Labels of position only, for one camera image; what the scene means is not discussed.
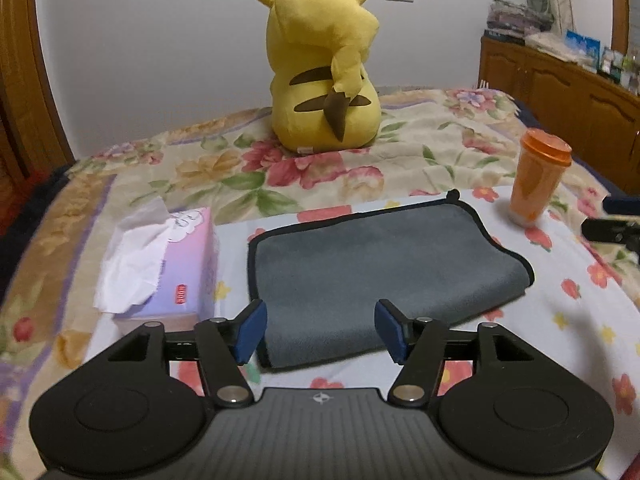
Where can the row of small bottles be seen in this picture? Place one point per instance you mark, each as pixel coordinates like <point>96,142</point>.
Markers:
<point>620,66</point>

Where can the wooden wardrobe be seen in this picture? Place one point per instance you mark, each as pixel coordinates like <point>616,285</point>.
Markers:
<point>25,70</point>

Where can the wooden cabinet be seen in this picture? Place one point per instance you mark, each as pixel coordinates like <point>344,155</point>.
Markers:
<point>560,90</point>

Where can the grey towel with black trim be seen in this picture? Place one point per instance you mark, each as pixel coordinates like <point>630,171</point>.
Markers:
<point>380,265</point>

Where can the blue picture card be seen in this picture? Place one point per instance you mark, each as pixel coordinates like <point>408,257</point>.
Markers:
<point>582,50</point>

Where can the orange cup with lid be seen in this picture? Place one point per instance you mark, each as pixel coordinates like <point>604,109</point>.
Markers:
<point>537,180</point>

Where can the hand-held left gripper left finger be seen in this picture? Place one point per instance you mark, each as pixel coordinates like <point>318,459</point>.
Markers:
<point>251,332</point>

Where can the floral blanket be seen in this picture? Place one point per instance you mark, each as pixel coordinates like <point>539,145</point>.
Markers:
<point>350,170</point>

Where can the yellow plush toy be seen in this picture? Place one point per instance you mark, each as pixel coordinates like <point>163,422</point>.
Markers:
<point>320,75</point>

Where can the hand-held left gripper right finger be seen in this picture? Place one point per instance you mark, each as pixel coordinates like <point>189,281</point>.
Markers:
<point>390,331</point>

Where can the white folded cloth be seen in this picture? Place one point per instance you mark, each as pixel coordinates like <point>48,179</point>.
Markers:
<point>555,46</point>

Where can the white tissue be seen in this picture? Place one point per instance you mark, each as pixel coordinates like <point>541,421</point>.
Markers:
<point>132,265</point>

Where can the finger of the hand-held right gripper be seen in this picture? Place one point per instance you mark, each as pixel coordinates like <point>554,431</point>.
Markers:
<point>622,205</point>
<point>611,234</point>

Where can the stack of folded cloths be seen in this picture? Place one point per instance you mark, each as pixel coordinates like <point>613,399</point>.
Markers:
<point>515,17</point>

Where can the purple tissue box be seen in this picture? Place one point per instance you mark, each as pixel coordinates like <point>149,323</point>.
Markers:
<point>192,265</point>

